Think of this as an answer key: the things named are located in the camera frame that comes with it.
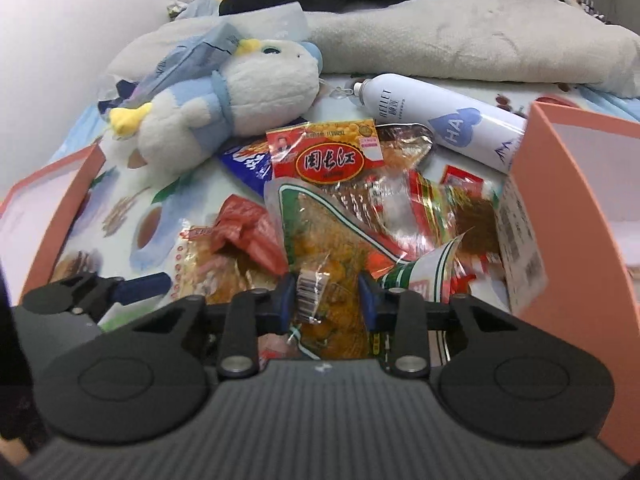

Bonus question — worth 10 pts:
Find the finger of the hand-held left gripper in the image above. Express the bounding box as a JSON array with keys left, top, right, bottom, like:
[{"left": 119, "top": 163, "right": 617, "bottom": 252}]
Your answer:
[{"left": 22, "top": 272, "right": 172, "bottom": 317}]

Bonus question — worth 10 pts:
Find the blue snack packet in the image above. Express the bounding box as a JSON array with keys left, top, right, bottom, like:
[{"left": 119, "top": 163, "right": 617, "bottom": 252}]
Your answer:
[{"left": 220, "top": 139, "right": 274, "bottom": 187}]

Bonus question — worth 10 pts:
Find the crumpled red snack packet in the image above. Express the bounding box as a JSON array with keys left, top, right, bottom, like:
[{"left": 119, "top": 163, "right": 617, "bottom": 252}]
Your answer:
[{"left": 212, "top": 195, "right": 290, "bottom": 275}]

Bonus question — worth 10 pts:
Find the clear dark brown snack packet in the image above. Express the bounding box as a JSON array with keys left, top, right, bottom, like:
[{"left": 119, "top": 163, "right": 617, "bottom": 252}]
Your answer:
[{"left": 440, "top": 165, "right": 502, "bottom": 263}]

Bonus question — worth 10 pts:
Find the clear green-edged orange snack packet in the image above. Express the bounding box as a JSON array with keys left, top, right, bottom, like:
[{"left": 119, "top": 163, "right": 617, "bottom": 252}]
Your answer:
[{"left": 264, "top": 180, "right": 482, "bottom": 361}]

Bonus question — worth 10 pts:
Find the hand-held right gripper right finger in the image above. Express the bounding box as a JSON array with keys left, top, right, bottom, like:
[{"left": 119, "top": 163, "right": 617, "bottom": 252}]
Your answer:
[{"left": 357, "top": 272, "right": 507, "bottom": 377}]

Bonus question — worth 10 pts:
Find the grey fleece blanket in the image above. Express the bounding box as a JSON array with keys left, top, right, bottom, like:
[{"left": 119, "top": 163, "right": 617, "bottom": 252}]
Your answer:
[{"left": 107, "top": 0, "right": 640, "bottom": 98}]

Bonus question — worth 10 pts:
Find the clear red-print orange snack packet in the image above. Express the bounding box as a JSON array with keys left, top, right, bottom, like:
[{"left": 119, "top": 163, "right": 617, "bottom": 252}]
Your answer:
[{"left": 172, "top": 225, "right": 291, "bottom": 307}]

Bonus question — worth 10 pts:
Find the white and blue plush toy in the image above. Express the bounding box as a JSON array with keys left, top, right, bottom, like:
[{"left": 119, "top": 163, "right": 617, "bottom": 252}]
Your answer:
[{"left": 109, "top": 37, "right": 325, "bottom": 171}]

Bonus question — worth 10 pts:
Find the red and gold snack packet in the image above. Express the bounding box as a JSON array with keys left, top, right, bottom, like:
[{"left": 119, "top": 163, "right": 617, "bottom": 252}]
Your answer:
[{"left": 407, "top": 167, "right": 453, "bottom": 243}]

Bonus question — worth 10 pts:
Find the food print bed sheet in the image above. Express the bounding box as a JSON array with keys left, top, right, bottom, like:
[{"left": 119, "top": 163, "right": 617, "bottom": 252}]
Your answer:
[{"left": 47, "top": 72, "right": 640, "bottom": 331}]

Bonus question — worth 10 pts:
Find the white spray bottle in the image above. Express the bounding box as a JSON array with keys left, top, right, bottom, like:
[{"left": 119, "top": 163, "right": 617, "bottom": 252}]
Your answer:
[{"left": 353, "top": 73, "right": 529, "bottom": 173}]

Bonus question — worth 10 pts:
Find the red label yellow snack packet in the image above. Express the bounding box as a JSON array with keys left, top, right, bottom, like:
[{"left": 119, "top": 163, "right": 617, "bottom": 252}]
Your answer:
[{"left": 266, "top": 119, "right": 384, "bottom": 182}]

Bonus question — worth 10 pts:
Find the red plastic tray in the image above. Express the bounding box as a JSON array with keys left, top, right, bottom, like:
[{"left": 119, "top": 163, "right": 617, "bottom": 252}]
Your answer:
[{"left": 0, "top": 142, "right": 107, "bottom": 291}]

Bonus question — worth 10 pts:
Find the pink cardboard box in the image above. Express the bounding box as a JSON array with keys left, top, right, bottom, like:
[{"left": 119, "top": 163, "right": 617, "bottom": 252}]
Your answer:
[{"left": 495, "top": 100, "right": 640, "bottom": 466}]

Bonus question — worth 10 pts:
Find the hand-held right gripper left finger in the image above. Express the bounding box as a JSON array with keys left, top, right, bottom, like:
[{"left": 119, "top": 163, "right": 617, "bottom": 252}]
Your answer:
[{"left": 120, "top": 276, "right": 297, "bottom": 377}]

